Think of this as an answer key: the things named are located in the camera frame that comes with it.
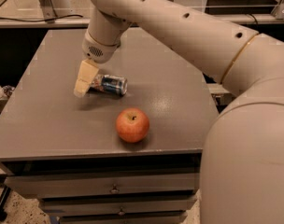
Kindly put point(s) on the red apple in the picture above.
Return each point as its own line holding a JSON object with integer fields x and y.
{"x": 132, "y": 125}

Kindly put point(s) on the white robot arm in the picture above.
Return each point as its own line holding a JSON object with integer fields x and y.
{"x": 242, "y": 168}

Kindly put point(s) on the red bull can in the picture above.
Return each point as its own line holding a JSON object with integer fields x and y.
{"x": 110, "y": 84}

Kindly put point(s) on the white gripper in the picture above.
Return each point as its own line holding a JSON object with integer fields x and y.
{"x": 97, "y": 51}

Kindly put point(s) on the metal frame rail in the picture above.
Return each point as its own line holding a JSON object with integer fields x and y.
{"x": 76, "y": 13}

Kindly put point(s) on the grey drawer cabinet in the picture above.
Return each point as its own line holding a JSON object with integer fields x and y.
{"x": 65, "y": 151}

